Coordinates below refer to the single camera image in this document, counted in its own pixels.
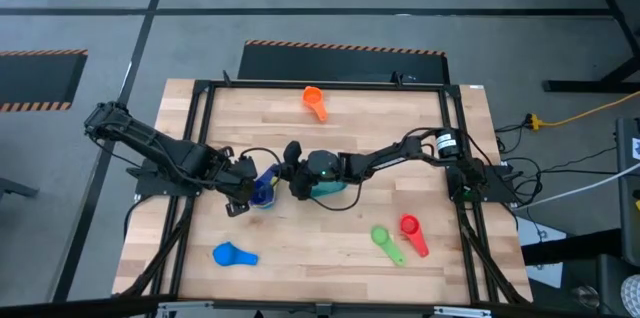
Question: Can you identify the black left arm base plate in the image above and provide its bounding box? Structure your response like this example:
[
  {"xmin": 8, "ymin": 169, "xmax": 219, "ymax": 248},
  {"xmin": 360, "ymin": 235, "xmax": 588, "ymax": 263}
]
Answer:
[{"xmin": 127, "ymin": 157, "xmax": 201, "ymax": 197}]

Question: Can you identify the black aluminium table frame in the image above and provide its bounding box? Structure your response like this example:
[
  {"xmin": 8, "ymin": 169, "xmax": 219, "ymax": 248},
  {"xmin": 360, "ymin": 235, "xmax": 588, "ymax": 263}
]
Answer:
[{"xmin": 117, "ymin": 71, "xmax": 532, "ymax": 315}]

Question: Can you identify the green measuring cup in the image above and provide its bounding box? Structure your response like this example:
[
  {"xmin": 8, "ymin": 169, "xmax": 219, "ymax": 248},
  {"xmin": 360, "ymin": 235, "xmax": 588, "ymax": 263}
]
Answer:
[{"xmin": 370, "ymin": 225, "xmax": 407, "ymax": 267}]

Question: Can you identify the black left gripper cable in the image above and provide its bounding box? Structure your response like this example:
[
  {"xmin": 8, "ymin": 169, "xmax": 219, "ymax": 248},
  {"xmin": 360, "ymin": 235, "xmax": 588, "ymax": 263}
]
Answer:
[{"xmin": 239, "ymin": 146, "xmax": 282, "ymax": 179}]

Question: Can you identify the orange measuring cup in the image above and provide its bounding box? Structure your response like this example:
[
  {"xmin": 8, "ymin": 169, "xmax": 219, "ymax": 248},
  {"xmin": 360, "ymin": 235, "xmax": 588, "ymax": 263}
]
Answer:
[{"xmin": 302, "ymin": 85, "xmax": 330, "ymax": 123}]

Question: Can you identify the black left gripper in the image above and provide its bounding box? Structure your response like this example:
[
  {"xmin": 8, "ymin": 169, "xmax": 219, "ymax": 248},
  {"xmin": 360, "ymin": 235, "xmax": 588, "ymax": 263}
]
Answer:
[{"xmin": 215, "ymin": 155, "xmax": 259, "ymax": 218}]

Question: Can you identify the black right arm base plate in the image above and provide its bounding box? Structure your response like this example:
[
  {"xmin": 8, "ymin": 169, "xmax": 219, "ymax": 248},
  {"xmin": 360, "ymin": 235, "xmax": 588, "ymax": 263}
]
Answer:
[{"xmin": 447, "ymin": 162, "xmax": 521, "ymax": 204}]

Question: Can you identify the light blue measuring cup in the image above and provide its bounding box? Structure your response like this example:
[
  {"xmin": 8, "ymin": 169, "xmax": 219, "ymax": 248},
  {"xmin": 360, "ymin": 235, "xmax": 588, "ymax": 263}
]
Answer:
[{"xmin": 212, "ymin": 241, "xmax": 260, "ymax": 268}]

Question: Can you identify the red measuring cup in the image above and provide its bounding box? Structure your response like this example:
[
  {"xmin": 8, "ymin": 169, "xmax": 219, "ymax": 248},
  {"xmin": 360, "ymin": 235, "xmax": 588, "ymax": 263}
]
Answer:
[{"xmin": 399, "ymin": 214, "xmax": 430, "ymax": 258}]

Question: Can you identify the black mat with hazard stripe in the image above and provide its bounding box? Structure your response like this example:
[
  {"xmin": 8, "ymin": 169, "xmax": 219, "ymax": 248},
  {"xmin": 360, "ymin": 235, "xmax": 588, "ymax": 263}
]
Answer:
[
  {"xmin": 0, "ymin": 49, "xmax": 89, "ymax": 113},
  {"xmin": 237, "ymin": 40, "xmax": 450, "ymax": 84}
]

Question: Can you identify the teal plastic basket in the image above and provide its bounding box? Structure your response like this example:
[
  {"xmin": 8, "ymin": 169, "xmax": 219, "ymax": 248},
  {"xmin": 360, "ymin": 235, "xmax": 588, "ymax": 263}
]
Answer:
[{"xmin": 312, "ymin": 180, "xmax": 349, "ymax": 199}]

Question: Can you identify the dark blue measuring cup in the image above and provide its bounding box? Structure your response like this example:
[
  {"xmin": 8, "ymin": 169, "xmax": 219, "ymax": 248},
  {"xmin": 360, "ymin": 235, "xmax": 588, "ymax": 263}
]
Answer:
[{"xmin": 249, "ymin": 163, "xmax": 281, "ymax": 208}]

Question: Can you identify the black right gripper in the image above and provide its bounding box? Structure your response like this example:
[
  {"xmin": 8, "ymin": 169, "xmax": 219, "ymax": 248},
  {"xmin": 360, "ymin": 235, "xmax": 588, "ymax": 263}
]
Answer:
[{"xmin": 283, "ymin": 140, "xmax": 351, "ymax": 202}]

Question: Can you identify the white cable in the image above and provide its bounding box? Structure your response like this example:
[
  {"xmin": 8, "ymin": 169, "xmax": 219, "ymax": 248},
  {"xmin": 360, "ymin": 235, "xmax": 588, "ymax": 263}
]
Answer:
[{"xmin": 514, "ymin": 162, "xmax": 640, "ymax": 210}]

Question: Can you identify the yellow extension cable with plug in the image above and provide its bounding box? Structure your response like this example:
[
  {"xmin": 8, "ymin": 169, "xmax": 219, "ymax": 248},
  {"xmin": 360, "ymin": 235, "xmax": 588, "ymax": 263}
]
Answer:
[{"xmin": 524, "ymin": 90, "xmax": 640, "ymax": 130}]

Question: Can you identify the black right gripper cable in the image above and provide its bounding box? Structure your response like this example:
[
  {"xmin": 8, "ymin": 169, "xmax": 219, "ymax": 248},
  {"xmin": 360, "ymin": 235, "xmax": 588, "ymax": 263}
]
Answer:
[{"xmin": 307, "ymin": 180, "xmax": 364, "ymax": 212}]

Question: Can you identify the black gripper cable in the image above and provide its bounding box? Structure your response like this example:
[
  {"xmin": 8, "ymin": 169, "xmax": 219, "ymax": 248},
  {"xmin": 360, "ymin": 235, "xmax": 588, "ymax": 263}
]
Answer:
[
  {"xmin": 239, "ymin": 146, "xmax": 282, "ymax": 179},
  {"xmin": 307, "ymin": 180, "xmax": 364, "ymax": 212}
]

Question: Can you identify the black floor stand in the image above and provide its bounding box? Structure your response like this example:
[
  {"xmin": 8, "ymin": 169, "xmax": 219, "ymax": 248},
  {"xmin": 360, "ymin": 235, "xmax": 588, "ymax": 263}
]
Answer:
[{"xmin": 542, "ymin": 0, "xmax": 640, "ymax": 94}]

